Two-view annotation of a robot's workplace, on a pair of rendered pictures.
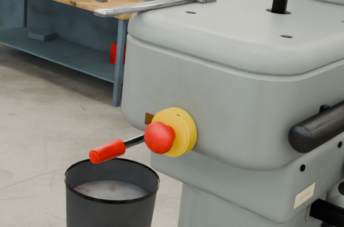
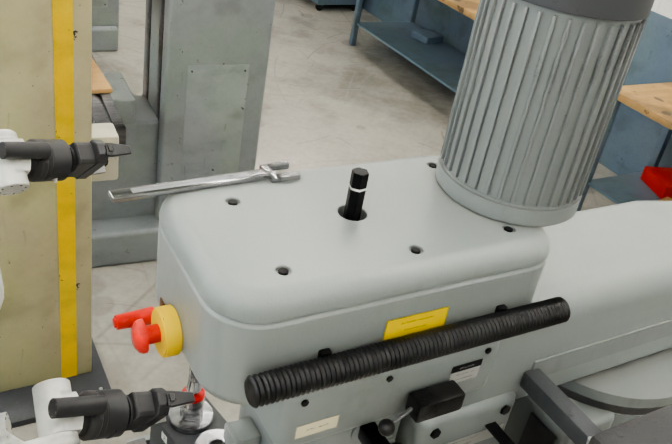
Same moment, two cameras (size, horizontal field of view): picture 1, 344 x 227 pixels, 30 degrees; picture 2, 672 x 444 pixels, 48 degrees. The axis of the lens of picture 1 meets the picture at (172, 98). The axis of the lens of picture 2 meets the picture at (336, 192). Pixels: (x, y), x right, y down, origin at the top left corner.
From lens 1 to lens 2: 0.53 m
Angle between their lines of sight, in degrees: 21
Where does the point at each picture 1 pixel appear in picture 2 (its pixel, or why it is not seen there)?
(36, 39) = (419, 41)
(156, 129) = (135, 329)
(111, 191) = not seen: hidden behind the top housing
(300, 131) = (250, 385)
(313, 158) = (330, 393)
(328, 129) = (293, 387)
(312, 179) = (332, 411)
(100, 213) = not seen: hidden behind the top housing
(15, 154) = not seen: hidden behind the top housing
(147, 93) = (162, 279)
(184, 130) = (164, 337)
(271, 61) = (228, 305)
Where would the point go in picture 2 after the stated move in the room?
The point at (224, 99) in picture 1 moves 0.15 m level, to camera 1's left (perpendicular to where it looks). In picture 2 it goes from (195, 323) to (86, 272)
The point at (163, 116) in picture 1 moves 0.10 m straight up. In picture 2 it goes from (156, 314) to (160, 243)
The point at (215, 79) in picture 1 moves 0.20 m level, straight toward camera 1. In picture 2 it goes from (191, 299) to (47, 407)
